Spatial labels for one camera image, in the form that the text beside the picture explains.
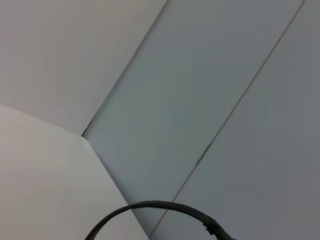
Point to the black round teapot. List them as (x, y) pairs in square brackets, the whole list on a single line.
[(160, 203)]

